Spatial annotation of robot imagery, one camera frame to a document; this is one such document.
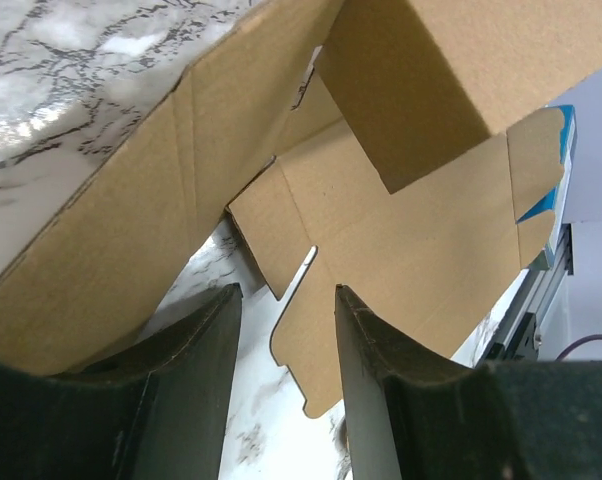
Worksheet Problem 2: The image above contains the brown cardboard box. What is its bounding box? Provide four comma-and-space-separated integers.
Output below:
0, 1, 602, 418

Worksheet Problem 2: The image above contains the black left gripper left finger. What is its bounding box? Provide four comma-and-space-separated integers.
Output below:
0, 284, 242, 479

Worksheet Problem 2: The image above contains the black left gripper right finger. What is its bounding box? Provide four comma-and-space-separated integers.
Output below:
335, 285, 602, 479

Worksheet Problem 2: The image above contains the teal small box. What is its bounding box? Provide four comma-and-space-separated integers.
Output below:
507, 105, 577, 270

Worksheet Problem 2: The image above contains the aluminium extrusion frame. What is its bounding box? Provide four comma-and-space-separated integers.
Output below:
476, 225, 573, 365

